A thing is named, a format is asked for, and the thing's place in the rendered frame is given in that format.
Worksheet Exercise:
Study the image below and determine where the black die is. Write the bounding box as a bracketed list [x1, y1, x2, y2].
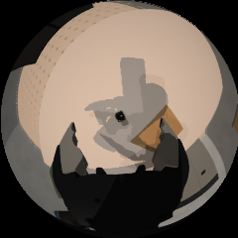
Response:
[115, 111, 125, 122]

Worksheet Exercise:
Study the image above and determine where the tan square mat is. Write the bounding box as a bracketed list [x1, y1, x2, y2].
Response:
[131, 104, 183, 153]

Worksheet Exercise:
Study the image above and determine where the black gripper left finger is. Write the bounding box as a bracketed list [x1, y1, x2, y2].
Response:
[53, 122, 88, 207]

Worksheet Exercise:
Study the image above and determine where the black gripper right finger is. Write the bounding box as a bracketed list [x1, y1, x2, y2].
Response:
[152, 118, 189, 200]

